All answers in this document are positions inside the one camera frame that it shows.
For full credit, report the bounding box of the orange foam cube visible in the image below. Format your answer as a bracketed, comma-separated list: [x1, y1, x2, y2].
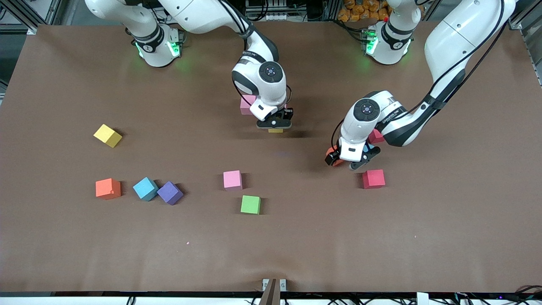
[325, 145, 344, 167]
[95, 178, 122, 200]

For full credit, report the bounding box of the pink foam cube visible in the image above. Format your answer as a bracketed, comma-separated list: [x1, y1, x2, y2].
[240, 94, 256, 116]
[223, 170, 243, 191]

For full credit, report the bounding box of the brown table cover sheet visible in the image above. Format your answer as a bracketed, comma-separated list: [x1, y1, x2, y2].
[0, 19, 542, 294]

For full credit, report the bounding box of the green foam cube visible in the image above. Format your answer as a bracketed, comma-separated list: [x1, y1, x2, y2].
[241, 195, 261, 215]

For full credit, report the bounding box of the pile of orange objects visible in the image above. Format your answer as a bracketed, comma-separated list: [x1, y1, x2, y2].
[337, 0, 389, 22]

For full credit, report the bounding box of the purple foam cube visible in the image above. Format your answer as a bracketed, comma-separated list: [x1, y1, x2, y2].
[157, 181, 184, 206]

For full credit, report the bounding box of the metal bracket with pole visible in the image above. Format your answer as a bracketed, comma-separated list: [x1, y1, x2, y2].
[262, 278, 288, 305]

